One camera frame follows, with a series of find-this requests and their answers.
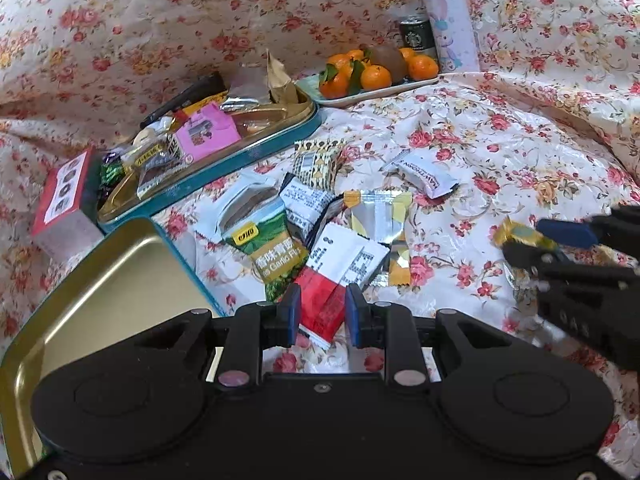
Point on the long black snack packet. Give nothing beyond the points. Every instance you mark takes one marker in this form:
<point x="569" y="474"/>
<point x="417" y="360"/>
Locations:
<point x="187" y="94"/>

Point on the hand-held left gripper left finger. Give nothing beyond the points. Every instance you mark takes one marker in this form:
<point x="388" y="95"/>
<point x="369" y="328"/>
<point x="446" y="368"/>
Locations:
<point x="292" y="316"/>

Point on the green pea snack packet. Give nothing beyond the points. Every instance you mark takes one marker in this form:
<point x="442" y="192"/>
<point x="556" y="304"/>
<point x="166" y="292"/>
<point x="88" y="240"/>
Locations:
<point x="265" y="257"/>

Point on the pale green plate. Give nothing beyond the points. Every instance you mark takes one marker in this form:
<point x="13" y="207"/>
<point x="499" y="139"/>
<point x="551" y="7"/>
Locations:
<point x="380" y="92"/>

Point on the red and white snack packet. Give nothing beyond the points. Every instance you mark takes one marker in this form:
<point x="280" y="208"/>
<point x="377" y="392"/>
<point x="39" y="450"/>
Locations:
<point x="322" y="310"/>

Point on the silver and yellow snack packet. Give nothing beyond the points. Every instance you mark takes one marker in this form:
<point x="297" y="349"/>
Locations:
<point x="377" y="215"/>

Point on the yellow striped snack packet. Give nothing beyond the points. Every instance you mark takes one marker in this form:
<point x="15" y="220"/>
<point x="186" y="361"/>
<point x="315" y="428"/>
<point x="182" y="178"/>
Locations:
<point x="145" y="153"/>

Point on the green foil candy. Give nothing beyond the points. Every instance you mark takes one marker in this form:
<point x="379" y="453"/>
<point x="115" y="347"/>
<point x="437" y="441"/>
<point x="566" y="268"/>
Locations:
<point x="112" y="172"/>

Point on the gold foil candy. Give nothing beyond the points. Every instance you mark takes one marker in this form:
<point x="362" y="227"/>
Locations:
<point x="515" y="232"/>

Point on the brown paper packet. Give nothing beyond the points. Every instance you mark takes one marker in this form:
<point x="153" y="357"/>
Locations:
<point x="281" y="82"/>

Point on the red cardboard box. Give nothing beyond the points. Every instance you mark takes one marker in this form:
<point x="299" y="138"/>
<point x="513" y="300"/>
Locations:
<point x="57" y="195"/>

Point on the teal tin lid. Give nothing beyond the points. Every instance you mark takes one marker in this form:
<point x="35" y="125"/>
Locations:
<point x="100" y="270"/>

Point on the orange snack packet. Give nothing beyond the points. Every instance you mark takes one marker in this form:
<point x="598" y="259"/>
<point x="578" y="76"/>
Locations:
<point x="202" y="103"/>

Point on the dark clear snack packet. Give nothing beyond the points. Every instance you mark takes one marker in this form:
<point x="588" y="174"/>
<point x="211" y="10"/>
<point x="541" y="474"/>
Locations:
<point x="160" y="172"/>

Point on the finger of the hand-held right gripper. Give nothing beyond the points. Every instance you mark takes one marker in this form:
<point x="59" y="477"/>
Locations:
<point x="565" y="232"/>
<point x="530" y="256"/>

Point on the gold patterned snack packet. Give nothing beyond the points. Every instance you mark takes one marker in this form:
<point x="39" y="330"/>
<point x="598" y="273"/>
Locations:
<point x="317" y="162"/>

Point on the black and white snack packet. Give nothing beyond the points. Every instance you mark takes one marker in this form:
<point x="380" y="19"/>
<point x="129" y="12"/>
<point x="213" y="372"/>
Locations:
<point x="305" y="202"/>

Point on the cream round wrapped snack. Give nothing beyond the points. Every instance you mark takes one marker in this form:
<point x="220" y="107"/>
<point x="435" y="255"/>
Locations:
<point x="150" y="132"/>

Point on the floral tablecloth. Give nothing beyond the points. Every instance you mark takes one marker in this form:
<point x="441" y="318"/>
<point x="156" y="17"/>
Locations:
<point x="500" y="135"/>

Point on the dark drink can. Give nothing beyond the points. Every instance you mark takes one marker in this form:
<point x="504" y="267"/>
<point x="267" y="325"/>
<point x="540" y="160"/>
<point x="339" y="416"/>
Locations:
<point x="416" y="35"/>

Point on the pink snack packet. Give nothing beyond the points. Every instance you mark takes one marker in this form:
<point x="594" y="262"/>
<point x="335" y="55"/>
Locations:
<point x="205" y="132"/>

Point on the pile of mandarin oranges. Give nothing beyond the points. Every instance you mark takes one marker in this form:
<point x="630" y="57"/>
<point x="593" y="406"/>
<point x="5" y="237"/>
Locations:
<point x="375" y="77"/>

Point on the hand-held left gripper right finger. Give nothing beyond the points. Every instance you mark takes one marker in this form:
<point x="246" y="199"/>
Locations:
<point x="354" y="318"/>

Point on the white dark-print snack packet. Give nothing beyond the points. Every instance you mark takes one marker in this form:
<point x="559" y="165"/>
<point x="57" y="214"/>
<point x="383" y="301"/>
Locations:
<point x="425" y="172"/>

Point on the teal tin box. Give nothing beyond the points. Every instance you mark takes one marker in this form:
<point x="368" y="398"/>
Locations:
<point x="225" y="172"/>

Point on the brown kiwi fruit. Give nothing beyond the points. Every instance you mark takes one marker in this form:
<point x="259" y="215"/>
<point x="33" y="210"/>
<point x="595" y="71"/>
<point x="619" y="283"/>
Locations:
<point x="387" y="62"/>

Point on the lilac cartoon water bottle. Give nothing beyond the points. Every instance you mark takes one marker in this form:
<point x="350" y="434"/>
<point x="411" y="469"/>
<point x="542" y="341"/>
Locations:
<point x="450" y="25"/>

